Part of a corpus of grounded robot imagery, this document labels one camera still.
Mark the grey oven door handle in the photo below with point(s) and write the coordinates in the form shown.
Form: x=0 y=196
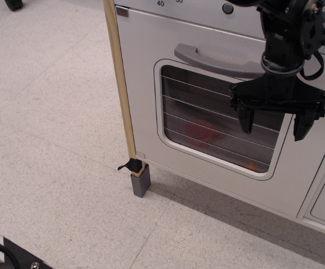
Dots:
x=190 y=55

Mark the red toy cup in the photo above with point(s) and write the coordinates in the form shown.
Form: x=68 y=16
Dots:
x=200 y=133

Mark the black caster wheel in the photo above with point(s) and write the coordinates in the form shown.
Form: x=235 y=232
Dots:
x=14 y=5

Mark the black tape piece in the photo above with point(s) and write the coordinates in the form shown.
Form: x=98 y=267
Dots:
x=132 y=165

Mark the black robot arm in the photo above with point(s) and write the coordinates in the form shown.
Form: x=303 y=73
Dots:
x=294 y=32

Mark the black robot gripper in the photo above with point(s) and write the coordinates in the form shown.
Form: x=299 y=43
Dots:
x=280 y=90

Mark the metal door hinge bracket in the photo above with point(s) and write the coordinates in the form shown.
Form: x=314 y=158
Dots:
x=122 y=11

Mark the white toy oven door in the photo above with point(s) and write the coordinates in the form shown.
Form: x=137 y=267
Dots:
x=165 y=93

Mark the black metal base plate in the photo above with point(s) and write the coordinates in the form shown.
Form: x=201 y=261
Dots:
x=25 y=258

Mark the white toy kitchen cabinet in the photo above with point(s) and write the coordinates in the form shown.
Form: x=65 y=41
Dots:
x=228 y=94

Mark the light wooden side post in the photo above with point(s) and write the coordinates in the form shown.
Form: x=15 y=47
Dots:
x=111 y=21

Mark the grey round push button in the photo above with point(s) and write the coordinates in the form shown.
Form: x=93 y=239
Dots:
x=227 y=8

